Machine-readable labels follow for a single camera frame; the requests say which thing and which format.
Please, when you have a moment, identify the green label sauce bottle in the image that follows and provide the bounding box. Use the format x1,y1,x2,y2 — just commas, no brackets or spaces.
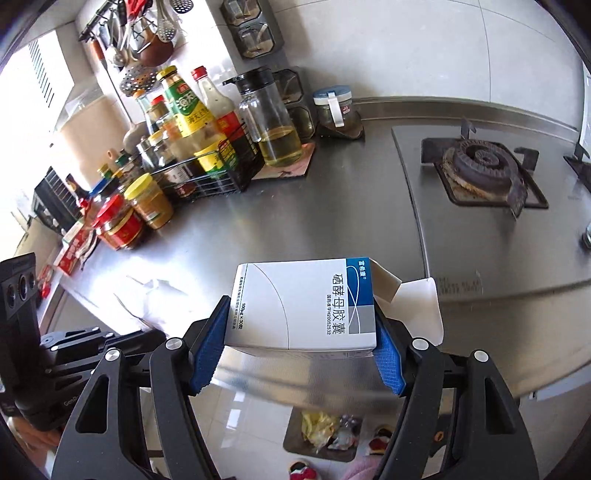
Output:
156,65,228,162

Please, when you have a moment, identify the white vented unit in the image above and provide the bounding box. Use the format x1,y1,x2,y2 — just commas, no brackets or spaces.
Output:
25,39,77,108

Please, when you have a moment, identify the cluster of small seasoning bottles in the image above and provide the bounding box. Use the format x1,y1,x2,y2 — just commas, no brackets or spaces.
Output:
65,148,153,209

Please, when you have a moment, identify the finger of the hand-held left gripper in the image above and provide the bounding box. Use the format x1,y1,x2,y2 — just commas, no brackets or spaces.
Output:
108,329,167,357

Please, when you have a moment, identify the pink fleece pajamas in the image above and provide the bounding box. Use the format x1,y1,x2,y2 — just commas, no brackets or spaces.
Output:
344,455,385,480

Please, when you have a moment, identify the gas stove burner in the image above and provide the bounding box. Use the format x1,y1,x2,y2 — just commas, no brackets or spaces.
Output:
420,117,549,217

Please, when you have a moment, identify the red cap clear bottle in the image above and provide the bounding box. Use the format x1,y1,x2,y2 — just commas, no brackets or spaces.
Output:
191,65,258,158

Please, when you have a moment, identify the black burner grate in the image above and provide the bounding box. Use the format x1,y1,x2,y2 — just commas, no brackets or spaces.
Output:
563,138,591,195

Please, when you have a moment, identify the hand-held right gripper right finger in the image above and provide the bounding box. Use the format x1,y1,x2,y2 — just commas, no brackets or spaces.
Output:
373,307,539,480

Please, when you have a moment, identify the blue lid glass jar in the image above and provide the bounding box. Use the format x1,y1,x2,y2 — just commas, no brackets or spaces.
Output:
313,85,364,131

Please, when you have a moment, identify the red lid sauce jar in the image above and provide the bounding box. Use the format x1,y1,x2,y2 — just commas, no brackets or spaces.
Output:
99,203,145,251
90,194,125,232

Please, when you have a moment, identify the pink square mat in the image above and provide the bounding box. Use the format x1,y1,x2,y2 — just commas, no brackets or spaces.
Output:
252,141,317,181

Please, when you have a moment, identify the row of hanging kitchen utensils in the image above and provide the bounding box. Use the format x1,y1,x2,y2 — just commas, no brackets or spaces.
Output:
78,0,195,70

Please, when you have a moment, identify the black lid oil dispenser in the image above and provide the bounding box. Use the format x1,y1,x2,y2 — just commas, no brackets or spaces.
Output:
223,67,304,168

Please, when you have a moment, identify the dark red cap bottle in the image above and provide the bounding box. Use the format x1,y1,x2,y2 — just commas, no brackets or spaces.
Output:
150,95,179,139

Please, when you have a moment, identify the black appliance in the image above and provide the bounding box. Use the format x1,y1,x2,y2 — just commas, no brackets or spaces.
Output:
32,166,85,232

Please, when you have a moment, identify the steel gas stove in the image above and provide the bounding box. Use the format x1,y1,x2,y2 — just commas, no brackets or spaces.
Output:
392,121,591,302

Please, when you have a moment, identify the red cardboard box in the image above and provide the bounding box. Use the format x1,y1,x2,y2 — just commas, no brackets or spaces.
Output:
53,222,100,277

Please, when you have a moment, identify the cream plastic container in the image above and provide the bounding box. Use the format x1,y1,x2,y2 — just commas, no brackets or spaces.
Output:
58,90,138,185

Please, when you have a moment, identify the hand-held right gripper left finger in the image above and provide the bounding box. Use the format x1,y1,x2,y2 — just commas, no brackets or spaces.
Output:
51,295,232,480

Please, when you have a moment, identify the red white slipper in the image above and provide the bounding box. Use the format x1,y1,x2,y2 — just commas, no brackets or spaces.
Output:
368,427,394,456
288,459,320,480

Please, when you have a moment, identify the perforated metal skimmer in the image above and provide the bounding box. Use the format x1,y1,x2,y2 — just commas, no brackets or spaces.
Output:
121,62,154,97

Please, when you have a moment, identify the yellow lid jar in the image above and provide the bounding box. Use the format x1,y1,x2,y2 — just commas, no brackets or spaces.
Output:
124,173,174,230

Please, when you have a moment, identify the wall spice box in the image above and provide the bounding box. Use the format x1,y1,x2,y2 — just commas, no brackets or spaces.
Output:
231,21,283,59
288,104,318,140
272,68,306,105
221,0,269,27

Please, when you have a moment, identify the white blue medicine box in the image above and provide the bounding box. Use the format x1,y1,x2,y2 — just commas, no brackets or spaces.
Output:
224,256,445,359

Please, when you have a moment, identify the grey trash bin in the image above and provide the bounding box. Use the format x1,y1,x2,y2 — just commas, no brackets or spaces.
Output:
283,406,366,463

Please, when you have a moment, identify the yellow seasoning tub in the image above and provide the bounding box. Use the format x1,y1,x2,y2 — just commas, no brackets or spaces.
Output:
194,141,239,175

